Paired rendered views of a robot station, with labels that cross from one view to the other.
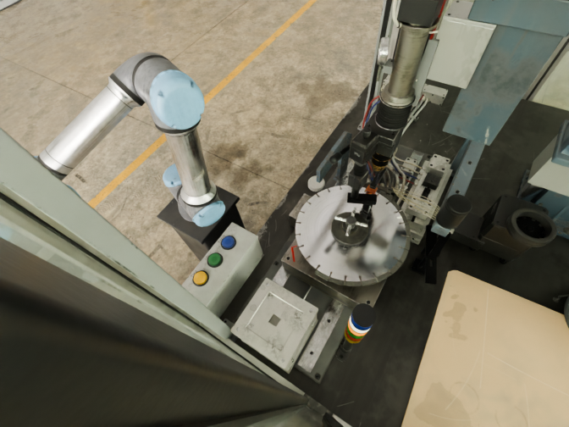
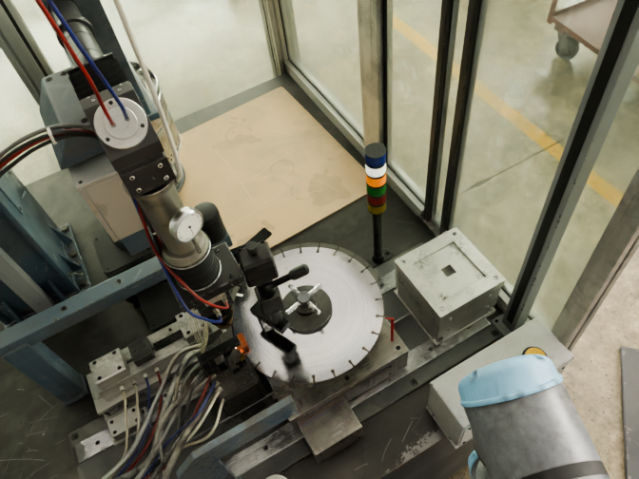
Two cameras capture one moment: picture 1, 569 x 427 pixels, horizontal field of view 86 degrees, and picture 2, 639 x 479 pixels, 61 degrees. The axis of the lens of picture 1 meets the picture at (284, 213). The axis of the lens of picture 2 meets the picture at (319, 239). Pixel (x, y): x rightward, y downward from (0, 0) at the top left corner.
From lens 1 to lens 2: 0.94 m
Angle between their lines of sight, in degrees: 66
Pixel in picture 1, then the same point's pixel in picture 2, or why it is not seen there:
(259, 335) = (472, 263)
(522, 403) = (264, 173)
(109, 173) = not seen: outside the picture
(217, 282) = (511, 342)
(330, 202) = (303, 357)
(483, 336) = (246, 216)
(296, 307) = (417, 271)
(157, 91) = (543, 361)
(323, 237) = (345, 314)
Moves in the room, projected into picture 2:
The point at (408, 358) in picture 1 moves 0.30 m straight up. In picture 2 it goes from (325, 228) to (313, 153)
